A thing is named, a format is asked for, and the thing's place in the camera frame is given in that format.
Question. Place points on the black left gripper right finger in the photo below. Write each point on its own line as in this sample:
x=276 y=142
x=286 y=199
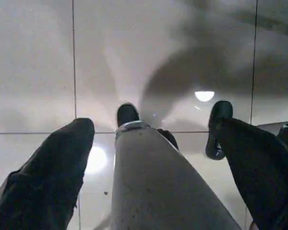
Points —
x=269 y=177

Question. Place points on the white plastic table leg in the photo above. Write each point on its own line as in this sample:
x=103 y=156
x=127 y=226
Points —
x=153 y=191

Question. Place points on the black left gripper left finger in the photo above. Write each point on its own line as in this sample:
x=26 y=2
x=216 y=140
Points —
x=43 y=187

